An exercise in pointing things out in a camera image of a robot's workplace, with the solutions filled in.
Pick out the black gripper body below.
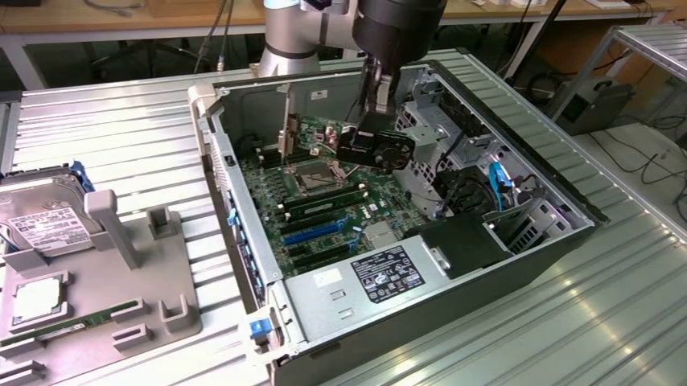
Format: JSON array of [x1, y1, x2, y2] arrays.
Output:
[[351, 0, 447, 77]]

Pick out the green graphics card black fan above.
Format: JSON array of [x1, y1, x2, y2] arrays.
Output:
[[277, 82, 419, 175]]

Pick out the silver metal disk bay cage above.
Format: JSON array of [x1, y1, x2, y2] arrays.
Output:
[[393, 100, 469, 218]]

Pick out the green motherboard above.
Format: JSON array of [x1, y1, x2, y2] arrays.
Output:
[[239, 115, 425, 279]]

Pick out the silver CPU socket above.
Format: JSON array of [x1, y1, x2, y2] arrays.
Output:
[[287, 160, 339, 198]]

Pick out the black RAM slot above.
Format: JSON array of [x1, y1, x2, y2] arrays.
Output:
[[277, 179, 356, 207], [279, 183, 360, 211]]

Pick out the black plastic disk bay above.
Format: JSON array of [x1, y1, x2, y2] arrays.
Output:
[[435, 166, 497, 220]]

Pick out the green RAM stick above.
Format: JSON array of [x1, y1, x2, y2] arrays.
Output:
[[283, 191, 371, 222], [0, 308, 136, 347]]

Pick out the silver chipset heatsink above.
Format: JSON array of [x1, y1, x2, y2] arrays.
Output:
[[360, 223, 396, 242]]

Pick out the black expansion slot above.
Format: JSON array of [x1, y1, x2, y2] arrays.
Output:
[[277, 216, 344, 239], [292, 242, 351, 269]]

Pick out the blue expansion slot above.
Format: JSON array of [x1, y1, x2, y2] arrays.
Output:
[[283, 222, 349, 246]]

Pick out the black stand leg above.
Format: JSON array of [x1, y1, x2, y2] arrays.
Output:
[[503, 0, 569, 84]]

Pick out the black plastic cover block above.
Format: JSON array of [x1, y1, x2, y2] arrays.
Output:
[[416, 215, 531, 281]]

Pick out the black box device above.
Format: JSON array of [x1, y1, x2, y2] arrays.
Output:
[[552, 78, 637, 137]]

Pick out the black chair base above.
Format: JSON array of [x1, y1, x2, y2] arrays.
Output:
[[88, 35, 200, 78]]

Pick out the grey power supply box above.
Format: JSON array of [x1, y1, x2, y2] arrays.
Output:
[[283, 235, 464, 350]]

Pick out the wooden desk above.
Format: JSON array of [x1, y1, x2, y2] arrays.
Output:
[[0, 0, 672, 46]]

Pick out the black and silver PC case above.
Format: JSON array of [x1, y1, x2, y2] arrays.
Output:
[[187, 47, 612, 386]]

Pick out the blue plastic case latch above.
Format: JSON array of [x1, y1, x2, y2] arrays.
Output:
[[249, 317, 271, 343]]

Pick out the blue disk carrier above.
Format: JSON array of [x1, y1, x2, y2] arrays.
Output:
[[64, 159, 97, 195]]

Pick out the grey plastic parts rack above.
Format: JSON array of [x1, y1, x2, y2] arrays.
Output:
[[0, 188, 204, 386]]

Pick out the silver hard disk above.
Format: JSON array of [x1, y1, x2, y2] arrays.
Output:
[[0, 175, 104, 258]]

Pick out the silver CPU chip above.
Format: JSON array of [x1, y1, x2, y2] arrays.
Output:
[[13, 279, 63, 319]]

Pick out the blue flat wire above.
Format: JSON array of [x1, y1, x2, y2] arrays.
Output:
[[488, 160, 512, 213]]

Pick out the grey red wire bundle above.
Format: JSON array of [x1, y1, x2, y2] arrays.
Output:
[[507, 175, 544, 203]]

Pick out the grey hanging cable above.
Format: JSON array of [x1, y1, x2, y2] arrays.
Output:
[[195, 0, 228, 74]]

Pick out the aluminium profile frame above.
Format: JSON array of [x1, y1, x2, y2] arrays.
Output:
[[589, 23, 687, 118]]

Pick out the black floor cable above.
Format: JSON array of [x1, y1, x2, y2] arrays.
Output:
[[584, 132, 687, 191]]

